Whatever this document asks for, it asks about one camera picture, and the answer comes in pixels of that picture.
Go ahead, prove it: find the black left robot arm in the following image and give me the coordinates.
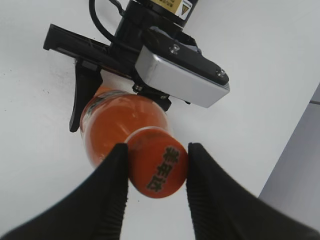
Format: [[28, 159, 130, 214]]
[[43, 0, 197, 133]]

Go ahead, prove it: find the orange soda plastic bottle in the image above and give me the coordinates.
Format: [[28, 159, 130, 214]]
[[79, 86, 172, 167]]

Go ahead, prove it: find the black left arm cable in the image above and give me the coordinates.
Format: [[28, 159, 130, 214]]
[[88, 0, 126, 42]]

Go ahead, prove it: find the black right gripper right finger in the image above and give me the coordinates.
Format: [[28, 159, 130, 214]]
[[186, 143, 320, 240]]

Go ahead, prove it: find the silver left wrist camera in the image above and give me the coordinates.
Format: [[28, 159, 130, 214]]
[[134, 27, 231, 109]]

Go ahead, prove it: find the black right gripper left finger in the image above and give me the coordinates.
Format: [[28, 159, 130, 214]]
[[1, 143, 128, 240]]

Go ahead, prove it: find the orange bottle cap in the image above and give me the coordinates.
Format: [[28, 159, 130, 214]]
[[125, 126, 189, 199]]

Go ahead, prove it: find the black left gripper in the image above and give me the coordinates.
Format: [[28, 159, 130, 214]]
[[43, 4, 200, 133]]

